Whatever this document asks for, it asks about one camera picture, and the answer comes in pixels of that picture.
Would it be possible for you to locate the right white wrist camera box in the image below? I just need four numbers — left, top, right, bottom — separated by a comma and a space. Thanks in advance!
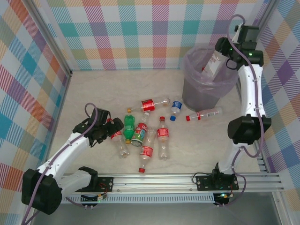
233, 23, 242, 44

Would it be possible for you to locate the white slotted cable duct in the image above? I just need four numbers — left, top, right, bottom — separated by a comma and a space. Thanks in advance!
60, 195, 216, 204

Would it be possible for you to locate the white cap red green bottle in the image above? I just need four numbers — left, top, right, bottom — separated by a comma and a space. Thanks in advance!
130, 112, 150, 148

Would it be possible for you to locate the black connector board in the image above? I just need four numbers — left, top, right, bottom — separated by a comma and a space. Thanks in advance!
213, 192, 235, 208
81, 193, 108, 209

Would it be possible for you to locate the yellow cap red label bottle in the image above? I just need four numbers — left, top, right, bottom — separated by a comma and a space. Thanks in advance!
127, 96, 171, 114

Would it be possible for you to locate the right black mount plate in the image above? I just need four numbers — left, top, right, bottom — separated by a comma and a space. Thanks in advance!
195, 174, 240, 191

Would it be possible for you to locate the clear bottle blue label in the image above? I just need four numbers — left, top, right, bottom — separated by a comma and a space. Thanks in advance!
170, 100, 184, 122

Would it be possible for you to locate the purple-lined trash bin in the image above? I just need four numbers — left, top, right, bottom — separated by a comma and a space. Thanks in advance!
182, 44, 240, 97

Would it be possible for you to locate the black mount plate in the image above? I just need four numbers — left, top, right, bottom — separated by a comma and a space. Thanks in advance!
195, 174, 240, 191
93, 176, 114, 193

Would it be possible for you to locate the aluminium frame post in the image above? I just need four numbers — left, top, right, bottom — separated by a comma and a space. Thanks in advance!
27, 0, 73, 78
235, 0, 281, 70

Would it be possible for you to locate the slim clear bottle printed label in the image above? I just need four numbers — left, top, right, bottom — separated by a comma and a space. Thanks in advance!
186, 107, 223, 122

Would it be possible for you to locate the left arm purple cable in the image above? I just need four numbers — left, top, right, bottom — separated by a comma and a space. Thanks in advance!
22, 102, 99, 225

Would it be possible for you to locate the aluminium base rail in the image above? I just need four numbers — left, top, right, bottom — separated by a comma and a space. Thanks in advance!
56, 172, 285, 195

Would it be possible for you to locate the grey round waste bin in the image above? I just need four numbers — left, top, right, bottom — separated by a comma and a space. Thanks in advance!
182, 77, 225, 112

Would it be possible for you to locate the green plastic bottle yellow cap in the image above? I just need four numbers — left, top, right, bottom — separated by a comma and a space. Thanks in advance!
123, 114, 136, 144

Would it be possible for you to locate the left black mount plate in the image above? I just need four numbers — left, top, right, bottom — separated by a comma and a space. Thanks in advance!
93, 176, 114, 193

